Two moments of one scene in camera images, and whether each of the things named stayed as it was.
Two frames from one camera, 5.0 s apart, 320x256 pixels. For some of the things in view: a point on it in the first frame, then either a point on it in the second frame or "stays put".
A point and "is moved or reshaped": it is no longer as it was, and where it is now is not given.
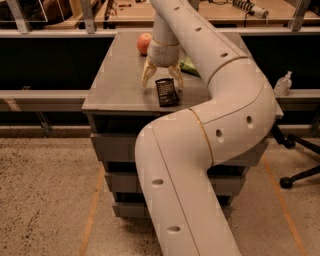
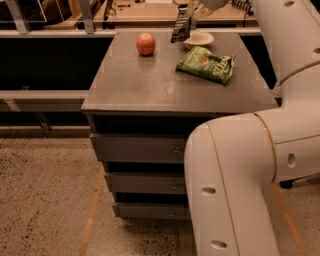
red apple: x=143 y=42 stays put
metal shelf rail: x=43 y=100 stays put
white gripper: x=163 y=54 to x=214 y=3
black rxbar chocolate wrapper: x=167 y=94 is moved or reshaped
